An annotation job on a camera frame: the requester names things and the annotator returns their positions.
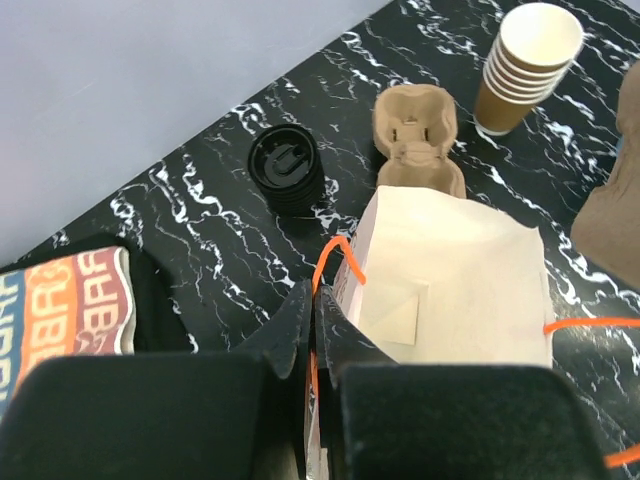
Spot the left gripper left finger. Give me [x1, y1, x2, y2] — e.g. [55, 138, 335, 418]
[1, 281, 312, 479]

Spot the cardboard cup carrier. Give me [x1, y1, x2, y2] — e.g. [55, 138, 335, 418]
[372, 84, 466, 199]
[571, 64, 639, 289]

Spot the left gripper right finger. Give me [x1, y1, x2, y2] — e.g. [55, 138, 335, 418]
[314, 287, 610, 479]

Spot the paper cup stack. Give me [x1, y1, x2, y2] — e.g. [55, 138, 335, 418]
[473, 2, 584, 137]

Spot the paper takeout bag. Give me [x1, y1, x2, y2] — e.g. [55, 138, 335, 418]
[299, 184, 640, 480]

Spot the black coffee lid stack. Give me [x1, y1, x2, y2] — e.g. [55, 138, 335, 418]
[247, 123, 325, 217]

